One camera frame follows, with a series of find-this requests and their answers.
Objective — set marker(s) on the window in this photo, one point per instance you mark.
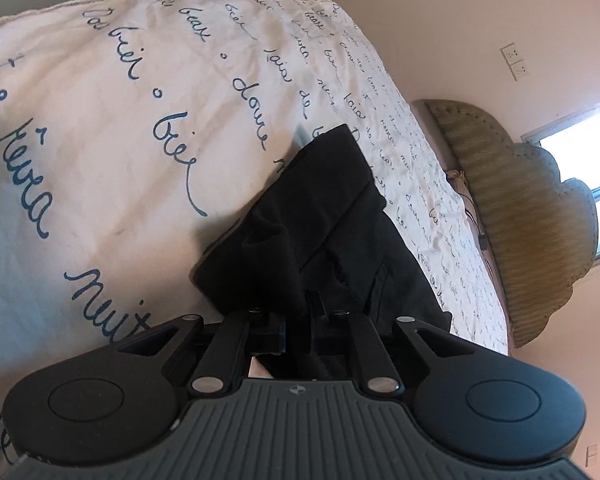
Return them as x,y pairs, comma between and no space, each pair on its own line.
574,142

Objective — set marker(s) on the patterned pillow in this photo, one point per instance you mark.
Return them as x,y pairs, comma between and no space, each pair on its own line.
457,180

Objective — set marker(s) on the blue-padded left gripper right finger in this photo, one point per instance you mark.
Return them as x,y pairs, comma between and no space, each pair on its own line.
361,346

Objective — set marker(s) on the black pants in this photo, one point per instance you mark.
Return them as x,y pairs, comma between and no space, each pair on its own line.
318,243

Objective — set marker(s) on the white script-print bedsheet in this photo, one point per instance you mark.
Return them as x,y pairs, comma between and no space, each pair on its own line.
134,133

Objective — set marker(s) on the white wall socket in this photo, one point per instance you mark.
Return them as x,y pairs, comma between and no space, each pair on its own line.
511,54
519,70

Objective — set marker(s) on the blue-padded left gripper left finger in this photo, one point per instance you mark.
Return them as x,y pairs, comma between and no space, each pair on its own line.
232,355

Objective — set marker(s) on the olive upholstered headboard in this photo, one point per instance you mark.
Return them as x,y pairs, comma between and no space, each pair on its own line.
542,229

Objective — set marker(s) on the black charger on bed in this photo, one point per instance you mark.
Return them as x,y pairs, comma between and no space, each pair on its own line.
483,242

